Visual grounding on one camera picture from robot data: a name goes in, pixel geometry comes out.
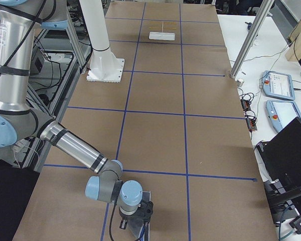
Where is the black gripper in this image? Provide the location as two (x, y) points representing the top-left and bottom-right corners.
(119, 208), (140, 229)

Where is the grey blue towel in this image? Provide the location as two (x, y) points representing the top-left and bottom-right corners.
(127, 191), (152, 241)

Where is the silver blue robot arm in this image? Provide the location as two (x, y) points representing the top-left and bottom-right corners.
(0, 1), (152, 230)

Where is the white wooden towel rack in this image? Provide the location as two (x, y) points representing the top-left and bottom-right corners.
(148, 21), (176, 41)

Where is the black adapter with orange plugs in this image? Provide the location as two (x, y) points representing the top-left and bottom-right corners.
(241, 99), (251, 111)

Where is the black monitor on stand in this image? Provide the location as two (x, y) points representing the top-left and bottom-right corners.
(255, 116), (301, 226)

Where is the small silver cylinder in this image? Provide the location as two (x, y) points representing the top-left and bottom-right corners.
(236, 79), (244, 87)

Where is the lower blue teach pendant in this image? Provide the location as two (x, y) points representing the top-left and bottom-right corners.
(266, 100), (301, 133)

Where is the blue teach pendant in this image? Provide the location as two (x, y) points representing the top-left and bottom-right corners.
(266, 100), (301, 133)
(260, 71), (295, 100)

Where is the upper blue teach pendant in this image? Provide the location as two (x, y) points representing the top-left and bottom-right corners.
(260, 71), (295, 100)

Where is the black camera cable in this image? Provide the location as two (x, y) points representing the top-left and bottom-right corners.
(108, 200), (151, 241)

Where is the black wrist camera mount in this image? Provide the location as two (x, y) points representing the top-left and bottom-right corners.
(135, 200), (154, 222)

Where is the white camera pillar with base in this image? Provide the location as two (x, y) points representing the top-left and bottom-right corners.
(80, 0), (125, 83)

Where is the aluminium frame post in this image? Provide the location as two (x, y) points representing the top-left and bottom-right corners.
(230, 0), (274, 79)

